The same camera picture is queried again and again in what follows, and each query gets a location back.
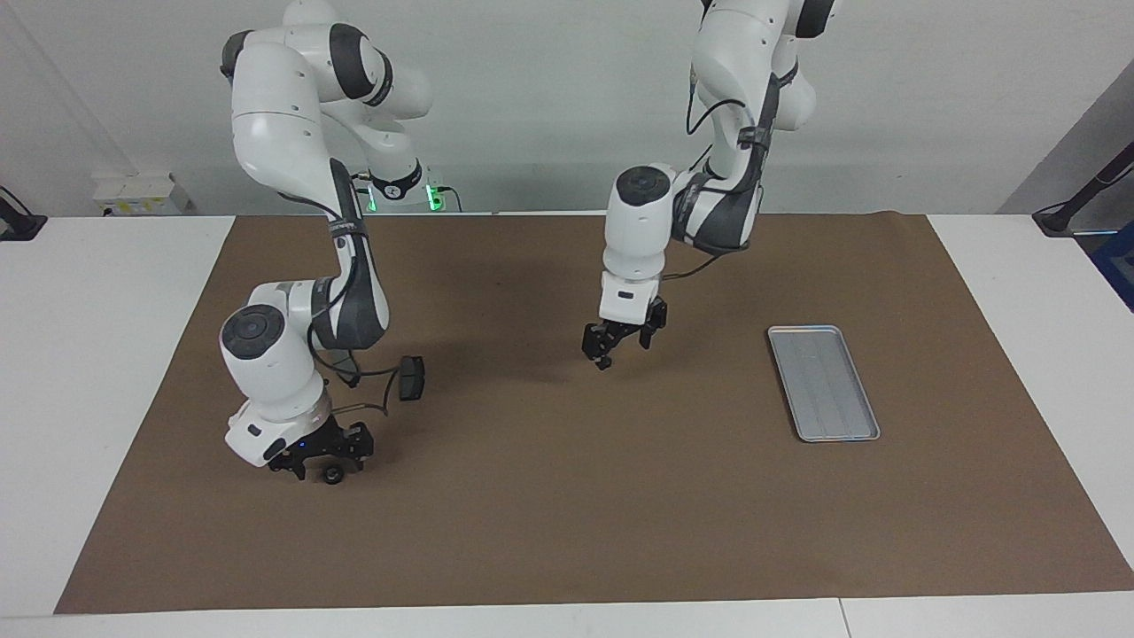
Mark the silver metal tray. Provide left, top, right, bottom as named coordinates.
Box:
left=766, top=324, right=882, bottom=443

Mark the brown table mat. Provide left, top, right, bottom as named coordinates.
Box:
left=55, top=211, right=1134, bottom=614

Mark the white box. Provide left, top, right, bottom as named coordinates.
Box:
left=93, top=173, right=192, bottom=216

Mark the black stand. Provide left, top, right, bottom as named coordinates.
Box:
left=1032, top=142, right=1134, bottom=237

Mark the blue object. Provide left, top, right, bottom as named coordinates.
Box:
left=1092, top=222, right=1134, bottom=311

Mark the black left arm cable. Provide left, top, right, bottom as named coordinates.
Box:
left=687, top=53, right=803, bottom=284

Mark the black clamp mount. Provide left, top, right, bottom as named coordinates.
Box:
left=0, top=186, right=47, bottom=242

